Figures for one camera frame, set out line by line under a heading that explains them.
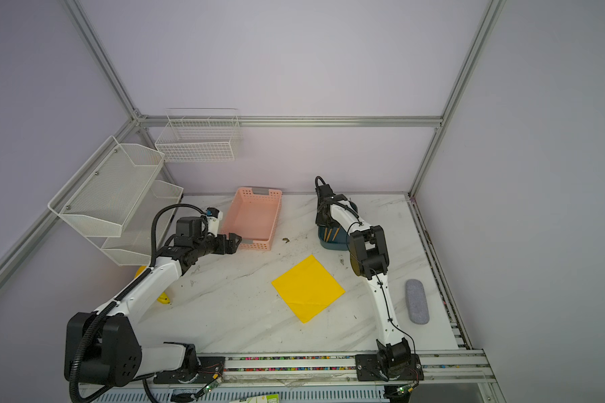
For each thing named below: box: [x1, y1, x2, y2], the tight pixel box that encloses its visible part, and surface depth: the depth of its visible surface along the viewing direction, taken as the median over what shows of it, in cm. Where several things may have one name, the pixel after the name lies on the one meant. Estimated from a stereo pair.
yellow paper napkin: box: [271, 254, 347, 325], surface depth 93 cm
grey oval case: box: [405, 278, 430, 325], surface depth 86 cm
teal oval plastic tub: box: [318, 225, 350, 252], surface depth 106 cm
